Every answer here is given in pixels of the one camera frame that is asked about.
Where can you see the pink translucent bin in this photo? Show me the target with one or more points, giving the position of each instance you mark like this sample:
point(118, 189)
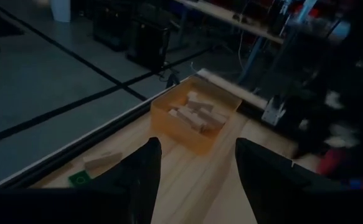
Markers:
point(330, 161)

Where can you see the white cylindrical container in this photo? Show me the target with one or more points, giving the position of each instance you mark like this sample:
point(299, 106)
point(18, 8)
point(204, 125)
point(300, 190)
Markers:
point(60, 9)

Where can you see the long background workbench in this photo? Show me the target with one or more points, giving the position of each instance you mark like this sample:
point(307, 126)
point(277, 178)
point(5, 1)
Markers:
point(231, 18)

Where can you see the green long brick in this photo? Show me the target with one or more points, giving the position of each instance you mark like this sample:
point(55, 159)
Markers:
point(80, 179)

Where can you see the black frame clamp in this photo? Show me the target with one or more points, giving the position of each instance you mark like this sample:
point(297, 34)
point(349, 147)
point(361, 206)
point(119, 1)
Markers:
point(172, 80)

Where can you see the black equipment box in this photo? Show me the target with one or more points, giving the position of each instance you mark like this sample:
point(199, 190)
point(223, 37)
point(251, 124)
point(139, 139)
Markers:
point(112, 28)

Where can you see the grey metal bracket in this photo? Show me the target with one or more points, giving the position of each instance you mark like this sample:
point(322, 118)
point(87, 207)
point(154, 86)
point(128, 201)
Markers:
point(273, 112)

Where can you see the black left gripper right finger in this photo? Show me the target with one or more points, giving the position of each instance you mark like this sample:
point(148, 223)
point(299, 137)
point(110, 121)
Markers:
point(293, 199)

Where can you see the orange translucent bin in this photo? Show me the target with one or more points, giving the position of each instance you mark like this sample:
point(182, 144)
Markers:
point(181, 137)

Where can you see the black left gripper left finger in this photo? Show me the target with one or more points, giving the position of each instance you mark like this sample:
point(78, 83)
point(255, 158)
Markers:
point(91, 205)

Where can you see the black equipment case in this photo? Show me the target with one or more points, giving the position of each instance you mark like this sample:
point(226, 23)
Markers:
point(148, 43)

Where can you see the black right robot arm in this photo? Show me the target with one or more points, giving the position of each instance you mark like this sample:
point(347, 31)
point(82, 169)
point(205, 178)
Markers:
point(340, 77)

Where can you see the wooden block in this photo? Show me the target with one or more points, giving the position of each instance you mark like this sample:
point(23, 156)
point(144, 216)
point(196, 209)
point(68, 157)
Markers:
point(192, 119)
point(215, 117)
point(200, 101)
point(174, 113)
point(101, 160)

